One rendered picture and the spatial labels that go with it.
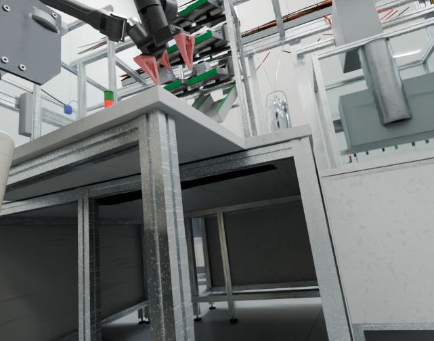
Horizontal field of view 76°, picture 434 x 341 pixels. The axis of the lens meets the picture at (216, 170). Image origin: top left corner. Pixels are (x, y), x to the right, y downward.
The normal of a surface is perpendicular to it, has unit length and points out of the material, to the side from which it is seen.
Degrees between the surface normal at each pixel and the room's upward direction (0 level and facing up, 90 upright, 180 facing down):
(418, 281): 90
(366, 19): 90
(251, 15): 90
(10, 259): 90
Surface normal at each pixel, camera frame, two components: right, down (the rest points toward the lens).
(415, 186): -0.35, -0.18
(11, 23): 0.88, -0.21
